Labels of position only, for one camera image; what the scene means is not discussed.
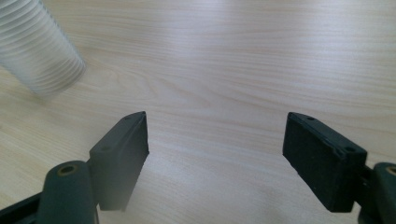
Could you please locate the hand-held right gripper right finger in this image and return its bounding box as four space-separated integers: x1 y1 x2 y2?
282 111 369 214

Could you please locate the stack of clear plastic cups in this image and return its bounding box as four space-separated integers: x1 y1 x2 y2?
0 0 88 96

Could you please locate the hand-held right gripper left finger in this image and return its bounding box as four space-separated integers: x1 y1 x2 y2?
88 110 150 213

